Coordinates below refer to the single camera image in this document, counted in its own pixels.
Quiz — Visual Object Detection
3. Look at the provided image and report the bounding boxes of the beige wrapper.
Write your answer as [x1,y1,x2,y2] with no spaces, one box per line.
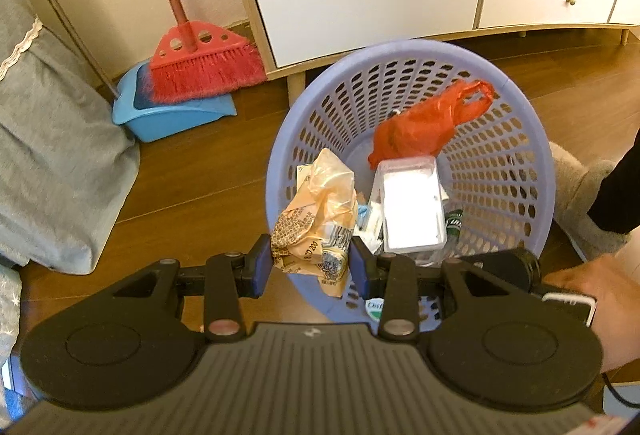
[270,148,360,298]

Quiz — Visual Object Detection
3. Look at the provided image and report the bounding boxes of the orange plastic bag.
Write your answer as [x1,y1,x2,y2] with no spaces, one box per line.
[368,80,496,168]

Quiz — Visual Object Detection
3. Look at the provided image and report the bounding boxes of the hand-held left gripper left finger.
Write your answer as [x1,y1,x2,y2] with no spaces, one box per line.
[111,233,273,344]

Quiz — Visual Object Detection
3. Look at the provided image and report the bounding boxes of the person's right hand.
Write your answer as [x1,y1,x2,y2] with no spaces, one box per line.
[541,239,640,374]

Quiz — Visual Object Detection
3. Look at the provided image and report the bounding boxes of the sheer star-print curtain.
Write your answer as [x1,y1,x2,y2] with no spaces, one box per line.
[0,265,23,421]

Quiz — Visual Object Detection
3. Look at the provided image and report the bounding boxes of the black cable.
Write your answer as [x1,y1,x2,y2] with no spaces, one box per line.
[600,370,640,411]

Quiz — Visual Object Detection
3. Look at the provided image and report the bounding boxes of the light blue packet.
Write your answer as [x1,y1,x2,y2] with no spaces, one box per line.
[356,204,386,246]

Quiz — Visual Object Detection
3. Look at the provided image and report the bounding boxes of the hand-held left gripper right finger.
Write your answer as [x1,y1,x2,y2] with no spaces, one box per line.
[349,236,541,343]

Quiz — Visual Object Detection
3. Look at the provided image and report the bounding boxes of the beige fuzzy slipper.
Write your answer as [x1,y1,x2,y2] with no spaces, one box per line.
[549,141,633,262]

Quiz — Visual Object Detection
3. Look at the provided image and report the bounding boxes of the thick grey-green curtain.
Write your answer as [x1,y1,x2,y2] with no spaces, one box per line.
[0,0,141,276]

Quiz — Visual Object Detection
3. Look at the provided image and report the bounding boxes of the purple plastic basket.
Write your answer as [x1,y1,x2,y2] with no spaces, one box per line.
[265,39,557,323]

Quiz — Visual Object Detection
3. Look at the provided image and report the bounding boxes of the blue dustpan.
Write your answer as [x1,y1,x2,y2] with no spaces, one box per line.
[10,0,238,143]

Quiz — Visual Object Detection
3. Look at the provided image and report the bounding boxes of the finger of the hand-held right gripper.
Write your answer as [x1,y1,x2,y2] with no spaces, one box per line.
[466,248,527,289]

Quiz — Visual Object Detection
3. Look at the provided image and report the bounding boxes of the crushed clear plastic bottle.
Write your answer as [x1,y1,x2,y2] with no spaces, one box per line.
[367,209,466,322]

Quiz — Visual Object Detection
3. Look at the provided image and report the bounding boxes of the clear plastic box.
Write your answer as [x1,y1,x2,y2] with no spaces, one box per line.
[370,155,448,252]

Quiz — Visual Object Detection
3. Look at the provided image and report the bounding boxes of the person's dark pants leg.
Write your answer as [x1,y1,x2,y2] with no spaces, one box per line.
[587,128,640,236]

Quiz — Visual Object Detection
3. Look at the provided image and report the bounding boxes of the red broom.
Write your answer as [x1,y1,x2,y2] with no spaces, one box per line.
[141,0,266,105]

